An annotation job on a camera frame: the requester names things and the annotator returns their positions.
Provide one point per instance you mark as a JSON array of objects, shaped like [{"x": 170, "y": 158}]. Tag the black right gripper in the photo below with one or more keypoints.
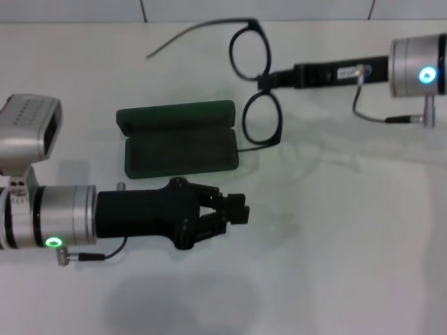
[{"x": 331, "y": 75}]

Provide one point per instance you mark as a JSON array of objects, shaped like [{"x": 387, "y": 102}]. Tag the green glasses case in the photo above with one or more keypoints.
[{"x": 181, "y": 153}]

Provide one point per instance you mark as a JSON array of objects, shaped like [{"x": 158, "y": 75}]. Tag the black glasses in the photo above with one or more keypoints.
[{"x": 252, "y": 25}]

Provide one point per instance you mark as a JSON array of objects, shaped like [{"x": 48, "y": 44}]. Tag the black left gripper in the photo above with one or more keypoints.
[{"x": 139, "y": 216}]

